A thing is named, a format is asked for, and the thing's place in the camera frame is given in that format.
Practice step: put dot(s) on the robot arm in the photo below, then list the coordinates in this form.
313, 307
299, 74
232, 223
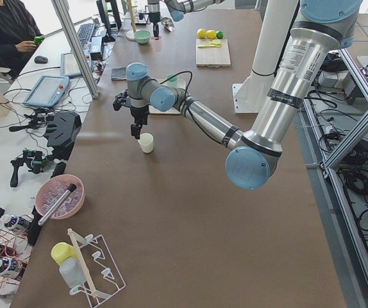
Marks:
320, 26
177, 10

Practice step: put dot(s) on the computer mouse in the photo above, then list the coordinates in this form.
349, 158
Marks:
41, 60

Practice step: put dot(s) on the metal scoop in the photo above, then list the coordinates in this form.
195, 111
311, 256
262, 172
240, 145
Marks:
167, 23

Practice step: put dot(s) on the translucent grey cup on rack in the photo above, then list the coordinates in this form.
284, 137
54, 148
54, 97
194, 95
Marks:
72, 273

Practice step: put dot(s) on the pink bowl with ice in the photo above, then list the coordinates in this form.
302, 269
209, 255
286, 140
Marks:
54, 189

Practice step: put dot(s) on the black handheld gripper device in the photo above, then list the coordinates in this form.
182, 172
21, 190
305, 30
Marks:
35, 160

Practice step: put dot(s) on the black keyboard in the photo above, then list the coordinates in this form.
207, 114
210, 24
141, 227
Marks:
85, 33

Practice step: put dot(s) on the yellow cup on rack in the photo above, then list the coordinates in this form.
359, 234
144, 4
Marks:
62, 251

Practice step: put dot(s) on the green plastic cup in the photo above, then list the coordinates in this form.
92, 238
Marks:
171, 80

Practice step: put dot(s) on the mint green bowl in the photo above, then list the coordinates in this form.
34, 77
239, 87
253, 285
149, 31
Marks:
142, 36

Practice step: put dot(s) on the grey folded cloth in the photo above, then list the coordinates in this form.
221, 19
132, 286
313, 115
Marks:
118, 74

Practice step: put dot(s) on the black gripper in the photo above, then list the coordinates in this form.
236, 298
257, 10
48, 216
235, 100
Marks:
154, 17
138, 113

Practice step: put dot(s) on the whole yellow lemon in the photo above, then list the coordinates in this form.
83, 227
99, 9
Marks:
211, 34
201, 33

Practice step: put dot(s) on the white wire cup rack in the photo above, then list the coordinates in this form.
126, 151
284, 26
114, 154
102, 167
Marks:
103, 276

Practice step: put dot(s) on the wooden cutting board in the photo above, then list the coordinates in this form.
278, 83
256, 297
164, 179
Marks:
213, 57

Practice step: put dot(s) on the aluminium frame post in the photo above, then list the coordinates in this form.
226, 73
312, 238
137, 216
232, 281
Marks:
61, 8

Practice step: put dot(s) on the yellow plastic knife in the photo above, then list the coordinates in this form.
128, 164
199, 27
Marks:
207, 46

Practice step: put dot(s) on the blue teach pendant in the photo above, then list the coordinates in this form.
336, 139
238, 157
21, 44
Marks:
69, 66
47, 92

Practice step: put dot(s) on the metal muddler tool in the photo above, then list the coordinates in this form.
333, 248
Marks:
55, 203

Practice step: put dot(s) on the cream plastic cup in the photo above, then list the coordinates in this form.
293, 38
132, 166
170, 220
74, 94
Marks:
146, 142

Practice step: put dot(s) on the seated person in black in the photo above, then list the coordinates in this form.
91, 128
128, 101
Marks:
18, 30

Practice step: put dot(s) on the green lime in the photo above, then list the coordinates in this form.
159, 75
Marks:
219, 34

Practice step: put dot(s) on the wooden cup tree stand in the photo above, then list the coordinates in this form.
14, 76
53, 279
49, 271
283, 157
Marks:
130, 33

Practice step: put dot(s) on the cream rectangular tray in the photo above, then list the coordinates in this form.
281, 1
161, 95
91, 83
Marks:
163, 96

